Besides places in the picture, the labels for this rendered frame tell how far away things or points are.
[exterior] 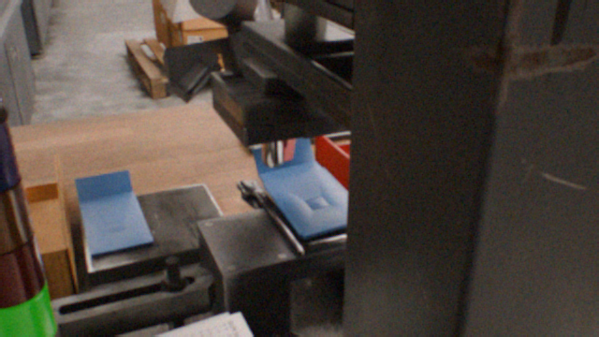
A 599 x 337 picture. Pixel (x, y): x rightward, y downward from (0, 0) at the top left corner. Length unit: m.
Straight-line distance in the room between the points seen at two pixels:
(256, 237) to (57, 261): 0.20
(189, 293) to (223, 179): 0.37
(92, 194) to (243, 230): 0.29
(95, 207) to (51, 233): 0.06
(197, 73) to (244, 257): 0.22
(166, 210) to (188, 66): 0.21
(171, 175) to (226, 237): 0.34
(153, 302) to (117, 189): 0.32
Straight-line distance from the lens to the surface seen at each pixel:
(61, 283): 0.66
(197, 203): 0.78
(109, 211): 0.79
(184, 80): 0.66
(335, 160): 0.85
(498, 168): 0.23
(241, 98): 0.48
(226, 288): 0.54
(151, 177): 0.91
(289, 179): 0.66
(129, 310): 0.54
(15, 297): 0.37
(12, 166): 0.34
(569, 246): 0.28
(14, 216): 0.35
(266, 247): 0.57
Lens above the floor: 1.30
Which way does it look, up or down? 26 degrees down
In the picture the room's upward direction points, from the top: straight up
